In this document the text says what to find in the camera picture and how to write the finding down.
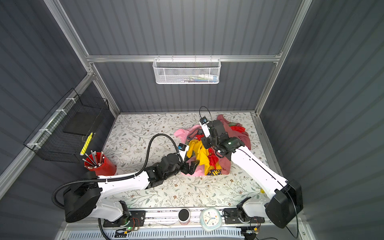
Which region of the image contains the yellow cloth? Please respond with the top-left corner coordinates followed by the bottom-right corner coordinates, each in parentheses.
top-left (187, 140), bottom-right (222, 176)

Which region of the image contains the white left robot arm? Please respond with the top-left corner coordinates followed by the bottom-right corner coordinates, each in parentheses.
top-left (63, 154), bottom-right (199, 226)

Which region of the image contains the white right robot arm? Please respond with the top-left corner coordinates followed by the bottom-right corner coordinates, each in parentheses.
top-left (200, 117), bottom-right (304, 229)

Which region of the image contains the red cloth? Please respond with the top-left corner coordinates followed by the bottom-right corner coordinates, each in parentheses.
top-left (197, 121), bottom-right (251, 175)

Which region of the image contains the dusty rose shirt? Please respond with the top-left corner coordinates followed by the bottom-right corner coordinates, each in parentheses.
top-left (186, 126), bottom-right (231, 177)

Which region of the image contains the maroon sweatshirt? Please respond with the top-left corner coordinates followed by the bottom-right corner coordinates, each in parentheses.
top-left (217, 115), bottom-right (252, 150)

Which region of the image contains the black round speaker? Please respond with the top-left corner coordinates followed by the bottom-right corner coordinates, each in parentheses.
top-left (178, 209), bottom-right (191, 225)

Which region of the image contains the small white clock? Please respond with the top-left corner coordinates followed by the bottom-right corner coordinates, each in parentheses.
top-left (200, 208), bottom-right (223, 232)

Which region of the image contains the white vented strip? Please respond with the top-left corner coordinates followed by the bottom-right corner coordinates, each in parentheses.
top-left (67, 227), bottom-right (245, 240)

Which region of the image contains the red pencil cup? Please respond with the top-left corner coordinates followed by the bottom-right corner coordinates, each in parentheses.
top-left (83, 151), bottom-right (117, 176)

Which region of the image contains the yellow marker pen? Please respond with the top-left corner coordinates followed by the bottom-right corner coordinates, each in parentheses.
top-left (80, 132), bottom-right (94, 156)

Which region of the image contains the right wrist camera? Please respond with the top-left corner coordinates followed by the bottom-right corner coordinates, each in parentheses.
top-left (199, 117), bottom-right (211, 138)

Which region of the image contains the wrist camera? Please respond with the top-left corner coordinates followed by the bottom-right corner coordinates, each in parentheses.
top-left (199, 117), bottom-right (211, 138)
top-left (178, 143), bottom-right (187, 152)

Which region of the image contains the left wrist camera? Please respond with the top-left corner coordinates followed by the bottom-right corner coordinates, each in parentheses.
top-left (178, 143), bottom-right (187, 152)

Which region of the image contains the black corrugated cable hose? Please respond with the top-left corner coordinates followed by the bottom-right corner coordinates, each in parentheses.
top-left (50, 133), bottom-right (181, 240)

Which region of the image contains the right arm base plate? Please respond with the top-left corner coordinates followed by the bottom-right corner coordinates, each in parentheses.
top-left (222, 208), bottom-right (265, 225)

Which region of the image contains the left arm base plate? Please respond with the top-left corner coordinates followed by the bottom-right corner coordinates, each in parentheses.
top-left (103, 211), bottom-right (146, 228)

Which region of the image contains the white wire wall basket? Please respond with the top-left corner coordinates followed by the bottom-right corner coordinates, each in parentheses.
top-left (153, 59), bottom-right (222, 85)

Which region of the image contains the black wire wall basket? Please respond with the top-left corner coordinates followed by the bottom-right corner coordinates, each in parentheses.
top-left (24, 84), bottom-right (115, 163)

